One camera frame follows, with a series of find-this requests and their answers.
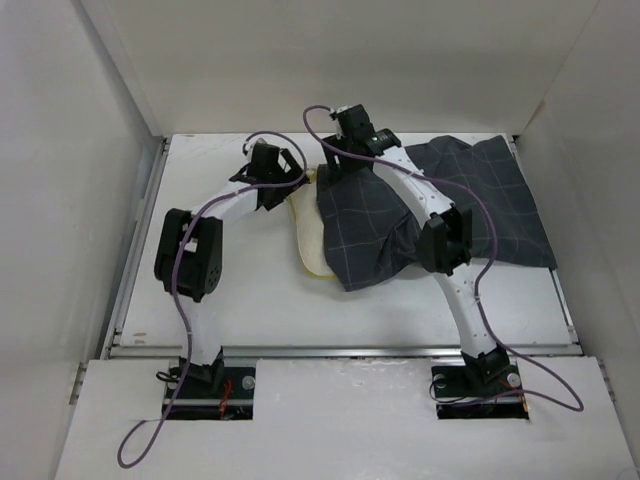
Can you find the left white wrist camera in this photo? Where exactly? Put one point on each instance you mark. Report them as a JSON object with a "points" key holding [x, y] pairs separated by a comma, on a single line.
{"points": [[248, 147]]}

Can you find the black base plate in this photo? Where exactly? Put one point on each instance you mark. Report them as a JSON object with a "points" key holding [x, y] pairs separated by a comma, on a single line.
{"points": [[227, 396], [459, 398]]}

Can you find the dark grey checked pillowcase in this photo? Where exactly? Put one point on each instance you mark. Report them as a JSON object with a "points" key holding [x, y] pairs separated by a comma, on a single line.
{"points": [[370, 234]]}

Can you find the aluminium front rail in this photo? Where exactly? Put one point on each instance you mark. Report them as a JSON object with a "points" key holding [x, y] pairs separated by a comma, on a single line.
{"points": [[143, 352]]}

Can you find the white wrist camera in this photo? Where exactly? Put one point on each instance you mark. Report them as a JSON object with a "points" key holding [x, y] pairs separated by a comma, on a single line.
{"points": [[335, 113], [248, 147]]}

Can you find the cream yellow-edged pillow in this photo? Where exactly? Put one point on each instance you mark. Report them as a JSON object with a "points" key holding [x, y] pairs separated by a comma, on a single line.
{"points": [[309, 228]]}

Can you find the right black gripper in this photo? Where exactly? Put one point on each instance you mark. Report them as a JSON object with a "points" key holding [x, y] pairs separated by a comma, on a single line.
{"points": [[330, 152]]}

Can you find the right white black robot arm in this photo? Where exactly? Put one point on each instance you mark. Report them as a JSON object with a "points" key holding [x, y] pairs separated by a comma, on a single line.
{"points": [[444, 244]]}

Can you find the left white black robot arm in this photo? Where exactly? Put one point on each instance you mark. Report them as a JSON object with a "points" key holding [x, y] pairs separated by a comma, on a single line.
{"points": [[189, 258]]}

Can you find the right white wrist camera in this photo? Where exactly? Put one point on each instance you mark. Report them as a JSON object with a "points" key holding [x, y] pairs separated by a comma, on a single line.
{"points": [[335, 113]]}

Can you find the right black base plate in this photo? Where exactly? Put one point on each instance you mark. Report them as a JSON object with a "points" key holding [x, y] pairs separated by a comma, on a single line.
{"points": [[459, 398]]}

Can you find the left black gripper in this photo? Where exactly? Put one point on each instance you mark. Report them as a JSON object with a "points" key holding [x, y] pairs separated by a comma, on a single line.
{"points": [[279, 196]]}

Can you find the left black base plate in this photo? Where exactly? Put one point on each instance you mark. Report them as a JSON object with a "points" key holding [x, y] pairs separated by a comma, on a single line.
{"points": [[227, 396]]}

